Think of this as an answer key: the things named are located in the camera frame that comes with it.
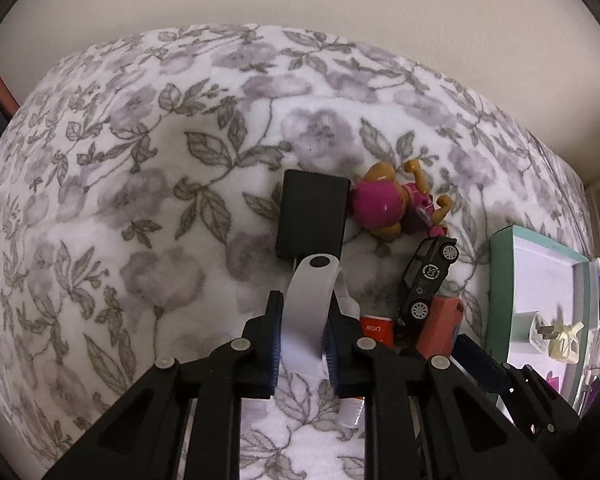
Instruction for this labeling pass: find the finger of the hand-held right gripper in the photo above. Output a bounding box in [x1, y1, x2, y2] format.
[450, 335, 581, 441]

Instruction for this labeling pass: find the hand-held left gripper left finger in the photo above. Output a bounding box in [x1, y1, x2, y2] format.
[42, 290, 287, 480]

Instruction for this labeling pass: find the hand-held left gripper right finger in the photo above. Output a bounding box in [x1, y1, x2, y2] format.
[322, 305, 563, 480]

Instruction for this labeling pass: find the pink and blue puzzle block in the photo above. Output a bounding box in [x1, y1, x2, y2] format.
[415, 296, 465, 358]

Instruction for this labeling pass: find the white curved plastic strap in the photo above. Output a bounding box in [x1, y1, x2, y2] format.
[278, 254, 361, 376]

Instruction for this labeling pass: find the orange glue stick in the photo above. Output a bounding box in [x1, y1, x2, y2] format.
[340, 314, 396, 428]

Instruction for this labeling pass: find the black toy car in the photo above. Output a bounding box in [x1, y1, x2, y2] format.
[394, 235, 459, 346]

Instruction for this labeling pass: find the teal-edged shallow box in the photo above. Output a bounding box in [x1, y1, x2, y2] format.
[482, 225, 600, 411]

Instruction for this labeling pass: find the black power adapter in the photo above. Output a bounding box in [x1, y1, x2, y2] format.
[275, 170, 352, 261]

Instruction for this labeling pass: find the pink dog toy figure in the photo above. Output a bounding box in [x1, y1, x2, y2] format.
[350, 159, 453, 241]

